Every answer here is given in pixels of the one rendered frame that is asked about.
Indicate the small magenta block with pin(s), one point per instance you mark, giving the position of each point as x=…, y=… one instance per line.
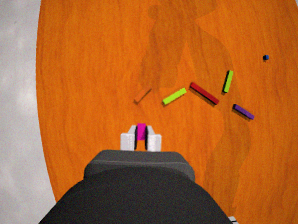
x=141, y=131

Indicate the lime green rod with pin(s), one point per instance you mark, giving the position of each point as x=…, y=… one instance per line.
x=227, y=81
x=174, y=96

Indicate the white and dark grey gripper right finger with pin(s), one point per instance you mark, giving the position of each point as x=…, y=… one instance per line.
x=152, y=140

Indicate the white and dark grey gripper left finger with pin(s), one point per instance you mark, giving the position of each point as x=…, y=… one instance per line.
x=129, y=139

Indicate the dark red rod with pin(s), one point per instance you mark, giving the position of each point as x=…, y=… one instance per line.
x=204, y=93

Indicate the purple rod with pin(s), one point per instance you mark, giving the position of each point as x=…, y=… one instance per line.
x=243, y=111

